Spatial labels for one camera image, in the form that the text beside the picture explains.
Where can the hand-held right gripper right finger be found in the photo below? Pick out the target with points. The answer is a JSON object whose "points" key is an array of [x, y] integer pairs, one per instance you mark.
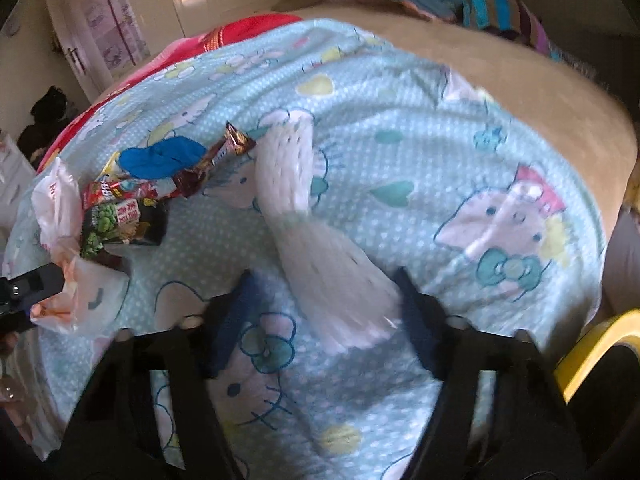
{"points": [[417, 325]]}

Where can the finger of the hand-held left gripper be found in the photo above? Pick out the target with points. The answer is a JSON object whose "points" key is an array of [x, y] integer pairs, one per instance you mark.
{"points": [[40, 282]]}

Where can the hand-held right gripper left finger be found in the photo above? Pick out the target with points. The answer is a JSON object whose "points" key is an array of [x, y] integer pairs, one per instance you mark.
{"points": [[235, 320]]}

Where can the white plastic bag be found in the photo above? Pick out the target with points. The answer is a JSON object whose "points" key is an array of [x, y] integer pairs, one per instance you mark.
{"points": [[55, 200]]}

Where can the blue cloth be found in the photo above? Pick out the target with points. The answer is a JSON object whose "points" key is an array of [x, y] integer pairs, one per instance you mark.
{"points": [[160, 157]]}

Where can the yellow rimmed black bin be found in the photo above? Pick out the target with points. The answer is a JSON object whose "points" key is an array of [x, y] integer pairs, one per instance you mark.
{"points": [[600, 335]]}

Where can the green pea snack packet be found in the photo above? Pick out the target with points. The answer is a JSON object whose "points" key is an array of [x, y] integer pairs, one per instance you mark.
{"points": [[110, 225]]}

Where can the red snack wrapper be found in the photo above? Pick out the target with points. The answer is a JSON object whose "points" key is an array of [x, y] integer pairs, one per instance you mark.
{"points": [[125, 191]]}

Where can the yellow white wrapper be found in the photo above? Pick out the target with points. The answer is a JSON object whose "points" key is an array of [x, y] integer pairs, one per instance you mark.
{"points": [[111, 166]]}

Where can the light blue cartoon blanket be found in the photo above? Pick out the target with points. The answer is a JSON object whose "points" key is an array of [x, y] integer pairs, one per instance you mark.
{"points": [[400, 185]]}

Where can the black bag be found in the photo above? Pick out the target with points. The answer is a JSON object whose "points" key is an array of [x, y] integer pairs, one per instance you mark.
{"points": [[47, 120]]}

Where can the brown candy wrapper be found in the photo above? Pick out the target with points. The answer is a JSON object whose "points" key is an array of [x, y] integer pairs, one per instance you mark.
{"points": [[235, 142]]}

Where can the white door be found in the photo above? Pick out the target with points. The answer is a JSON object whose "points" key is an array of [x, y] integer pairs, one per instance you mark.
{"points": [[65, 60]]}

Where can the pink cartoon fabric wardrobe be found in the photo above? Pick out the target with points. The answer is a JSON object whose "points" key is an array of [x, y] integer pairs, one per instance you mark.
{"points": [[110, 25]]}

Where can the beige bed sheet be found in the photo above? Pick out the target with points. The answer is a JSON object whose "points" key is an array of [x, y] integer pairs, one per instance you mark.
{"points": [[500, 60]]}

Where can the red blanket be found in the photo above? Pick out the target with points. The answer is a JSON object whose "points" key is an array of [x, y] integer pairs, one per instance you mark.
{"points": [[225, 35]]}

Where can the striped colourful garment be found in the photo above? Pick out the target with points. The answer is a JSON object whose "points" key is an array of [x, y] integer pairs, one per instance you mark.
{"points": [[490, 5]]}

